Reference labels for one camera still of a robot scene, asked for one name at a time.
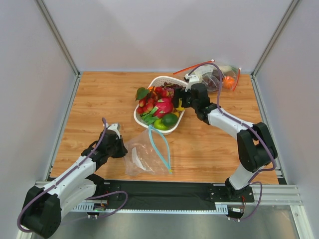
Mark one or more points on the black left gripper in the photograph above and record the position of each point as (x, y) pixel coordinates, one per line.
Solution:
(119, 148)

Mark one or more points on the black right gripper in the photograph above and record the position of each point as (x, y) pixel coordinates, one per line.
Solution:
(181, 98)

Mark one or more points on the orange fake orange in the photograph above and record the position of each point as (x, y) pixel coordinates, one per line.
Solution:
(153, 88)

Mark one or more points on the blue zip top bag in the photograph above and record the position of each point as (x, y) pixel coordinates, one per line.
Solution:
(148, 153)

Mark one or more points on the fake lychee bunch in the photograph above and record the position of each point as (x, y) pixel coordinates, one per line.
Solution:
(147, 99)

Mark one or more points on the pink fake grape bunch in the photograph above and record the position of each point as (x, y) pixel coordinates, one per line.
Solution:
(167, 92)

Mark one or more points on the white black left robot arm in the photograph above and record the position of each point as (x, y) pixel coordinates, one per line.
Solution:
(45, 207)

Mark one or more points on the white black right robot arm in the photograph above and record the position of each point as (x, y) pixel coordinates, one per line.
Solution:
(256, 148)

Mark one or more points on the pink fake dragon fruit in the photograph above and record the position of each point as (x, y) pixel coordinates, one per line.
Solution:
(162, 107)

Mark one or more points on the green fake apple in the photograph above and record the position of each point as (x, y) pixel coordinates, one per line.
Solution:
(158, 124)

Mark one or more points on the red zip top bag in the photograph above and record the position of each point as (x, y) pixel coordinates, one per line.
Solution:
(204, 67)

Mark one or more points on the orange in red bag back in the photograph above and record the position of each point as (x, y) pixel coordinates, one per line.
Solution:
(229, 82)

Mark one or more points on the dark red grape bunch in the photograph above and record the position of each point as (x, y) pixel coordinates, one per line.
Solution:
(172, 86)

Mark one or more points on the white perforated plastic basket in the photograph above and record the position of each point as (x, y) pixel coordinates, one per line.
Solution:
(158, 81)

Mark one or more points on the bagged dark grapes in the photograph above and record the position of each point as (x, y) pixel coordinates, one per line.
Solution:
(211, 80)

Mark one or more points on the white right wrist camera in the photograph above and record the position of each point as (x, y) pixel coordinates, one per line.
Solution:
(191, 80)

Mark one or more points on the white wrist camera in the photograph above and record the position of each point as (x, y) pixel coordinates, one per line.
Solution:
(191, 80)
(114, 127)

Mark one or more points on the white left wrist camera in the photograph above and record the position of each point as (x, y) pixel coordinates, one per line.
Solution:
(114, 127)

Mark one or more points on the aluminium frame rail right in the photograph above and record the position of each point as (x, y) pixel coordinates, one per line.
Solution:
(277, 88)

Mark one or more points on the aluminium frame rail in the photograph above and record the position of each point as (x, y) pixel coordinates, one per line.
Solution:
(68, 82)
(277, 88)

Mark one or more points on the aluminium frame rail left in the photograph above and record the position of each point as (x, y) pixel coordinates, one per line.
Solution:
(68, 82)

